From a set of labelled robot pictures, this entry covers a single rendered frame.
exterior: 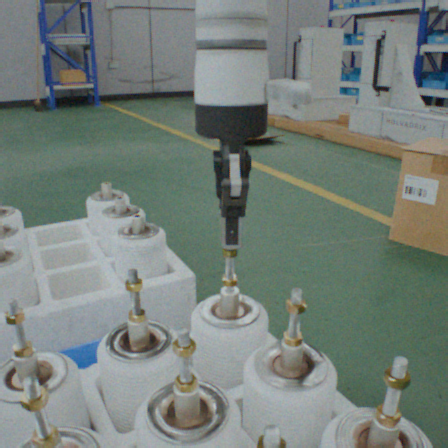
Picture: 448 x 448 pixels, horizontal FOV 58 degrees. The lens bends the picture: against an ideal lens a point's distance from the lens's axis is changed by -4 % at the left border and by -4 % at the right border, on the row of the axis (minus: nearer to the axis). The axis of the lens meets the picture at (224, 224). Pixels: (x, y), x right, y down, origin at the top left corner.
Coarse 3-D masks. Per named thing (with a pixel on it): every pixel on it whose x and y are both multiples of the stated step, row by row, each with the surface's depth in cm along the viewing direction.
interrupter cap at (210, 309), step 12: (204, 300) 53; (216, 300) 53; (240, 300) 53; (252, 300) 53; (204, 312) 51; (216, 312) 51; (240, 312) 51; (252, 312) 51; (216, 324) 48; (228, 324) 48; (240, 324) 48
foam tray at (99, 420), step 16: (272, 336) 58; (96, 368) 52; (192, 368) 52; (96, 384) 50; (96, 400) 47; (240, 400) 48; (336, 400) 47; (96, 416) 44; (336, 416) 45; (96, 432) 43; (112, 432) 42
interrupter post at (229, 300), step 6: (222, 288) 51; (234, 288) 51; (222, 294) 50; (228, 294) 50; (234, 294) 50; (222, 300) 50; (228, 300) 50; (234, 300) 50; (222, 306) 51; (228, 306) 50; (234, 306) 50; (222, 312) 51; (228, 312) 50; (234, 312) 51
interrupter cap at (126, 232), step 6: (120, 228) 76; (126, 228) 76; (132, 228) 76; (150, 228) 76; (156, 228) 76; (120, 234) 73; (126, 234) 73; (132, 234) 74; (138, 234) 74; (144, 234) 73; (150, 234) 73; (156, 234) 74
